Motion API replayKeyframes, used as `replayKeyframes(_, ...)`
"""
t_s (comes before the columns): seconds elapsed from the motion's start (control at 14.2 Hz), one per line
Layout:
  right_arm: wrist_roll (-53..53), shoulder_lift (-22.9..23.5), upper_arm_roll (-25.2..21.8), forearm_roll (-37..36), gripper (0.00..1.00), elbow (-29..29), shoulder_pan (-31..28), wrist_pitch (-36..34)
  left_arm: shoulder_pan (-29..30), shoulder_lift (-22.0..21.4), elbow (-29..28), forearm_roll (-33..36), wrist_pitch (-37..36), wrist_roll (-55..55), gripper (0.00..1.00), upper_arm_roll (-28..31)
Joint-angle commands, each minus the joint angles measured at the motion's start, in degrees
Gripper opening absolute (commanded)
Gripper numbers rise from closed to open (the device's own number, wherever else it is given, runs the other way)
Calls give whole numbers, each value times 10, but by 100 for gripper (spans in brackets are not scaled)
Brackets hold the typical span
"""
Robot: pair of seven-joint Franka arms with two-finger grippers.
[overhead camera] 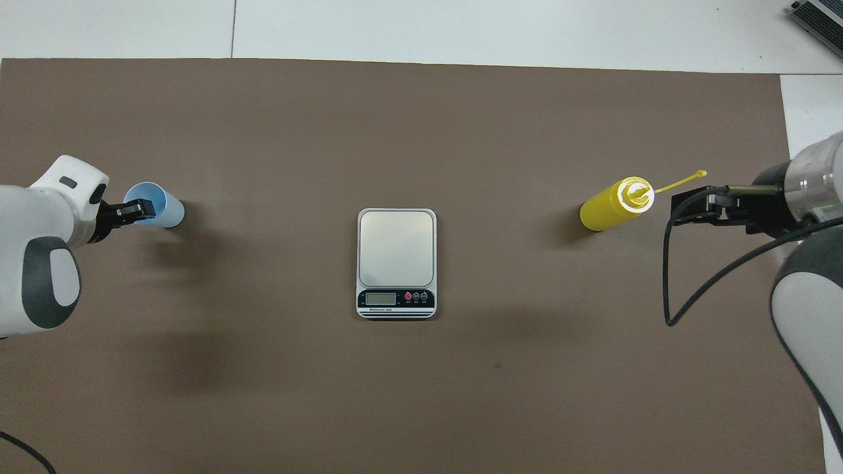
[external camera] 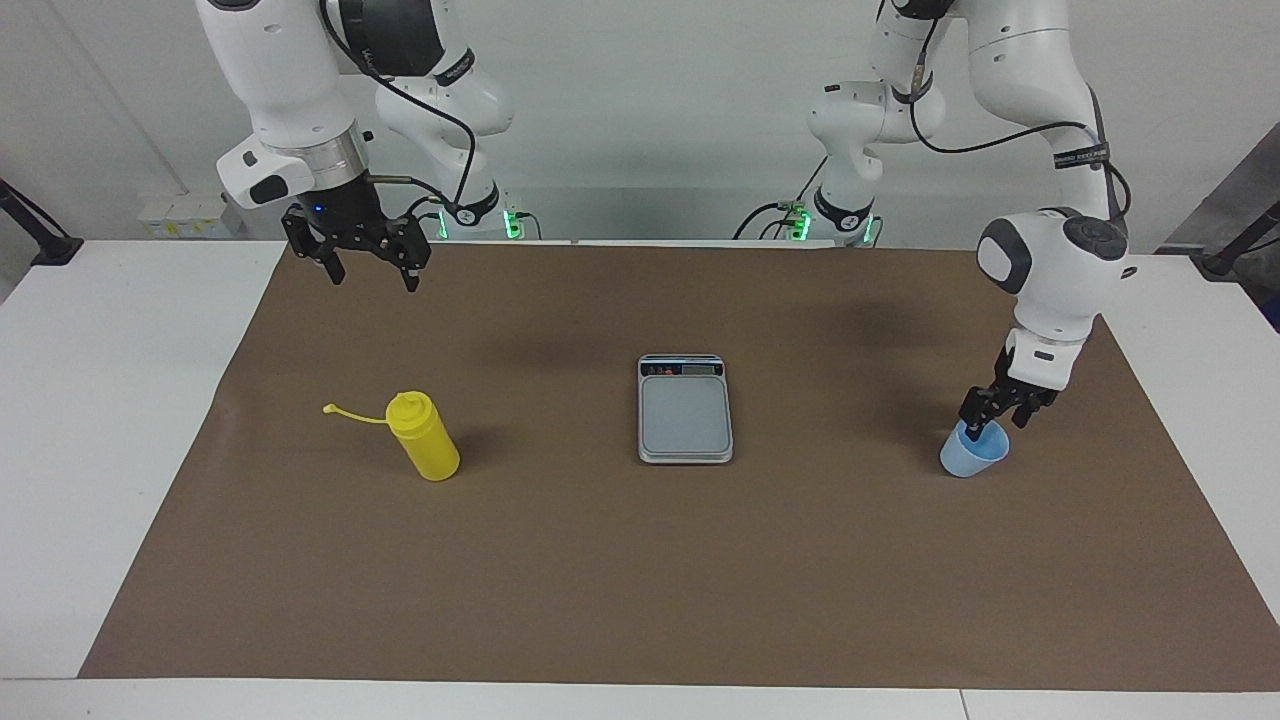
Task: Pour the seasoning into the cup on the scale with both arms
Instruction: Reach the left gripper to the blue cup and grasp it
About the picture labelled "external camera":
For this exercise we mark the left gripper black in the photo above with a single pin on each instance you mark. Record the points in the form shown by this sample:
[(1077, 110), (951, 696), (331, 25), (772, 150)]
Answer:
[(1020, 392)]

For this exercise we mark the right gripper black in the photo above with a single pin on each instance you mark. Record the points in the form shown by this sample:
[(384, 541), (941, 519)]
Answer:
[(345, 210)]

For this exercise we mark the light blue plastic cup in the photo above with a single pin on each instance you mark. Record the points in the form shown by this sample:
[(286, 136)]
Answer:
[(970, 462)]

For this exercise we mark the yellow squeeze bottle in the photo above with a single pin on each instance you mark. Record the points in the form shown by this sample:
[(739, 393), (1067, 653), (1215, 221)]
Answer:
[(425, 445)]

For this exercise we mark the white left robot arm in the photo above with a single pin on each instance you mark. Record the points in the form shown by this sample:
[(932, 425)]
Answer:
[(1060, 270)]

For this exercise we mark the silver digital kitchen scale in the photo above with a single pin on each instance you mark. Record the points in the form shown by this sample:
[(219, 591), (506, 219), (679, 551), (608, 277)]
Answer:
[(685, 420)]

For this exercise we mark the black clamp stand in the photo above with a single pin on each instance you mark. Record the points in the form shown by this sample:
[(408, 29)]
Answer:
[(55, 248), (1220, 263)]

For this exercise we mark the brown table mat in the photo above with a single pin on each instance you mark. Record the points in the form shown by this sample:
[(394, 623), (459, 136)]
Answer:
[(640, 580)]

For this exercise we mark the white wall socket box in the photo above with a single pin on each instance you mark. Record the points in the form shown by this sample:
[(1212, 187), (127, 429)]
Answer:
[(185, 215)]

